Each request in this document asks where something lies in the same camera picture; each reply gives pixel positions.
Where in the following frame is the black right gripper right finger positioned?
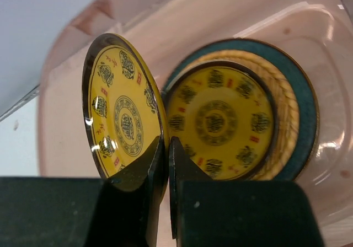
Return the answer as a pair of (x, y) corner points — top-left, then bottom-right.
(169, 137), (324, 246)

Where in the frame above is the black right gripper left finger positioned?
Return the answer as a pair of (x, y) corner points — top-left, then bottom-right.
(1, 137), (164, 246)

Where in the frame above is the yellow patterned plate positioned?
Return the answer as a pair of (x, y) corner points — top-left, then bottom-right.
(164, 60), (278, 181)
(81, 33), (169, 191)

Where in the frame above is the woven bamboo plate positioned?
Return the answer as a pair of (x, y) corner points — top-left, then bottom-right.
(177, 50), (299, 180)

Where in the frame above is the blue floral ceramic plate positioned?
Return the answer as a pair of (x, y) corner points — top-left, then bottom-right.
(162, 38), (320, 181)

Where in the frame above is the pink translucent plastic bin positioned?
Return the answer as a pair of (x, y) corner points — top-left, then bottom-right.
(38, 0), (352, 246)

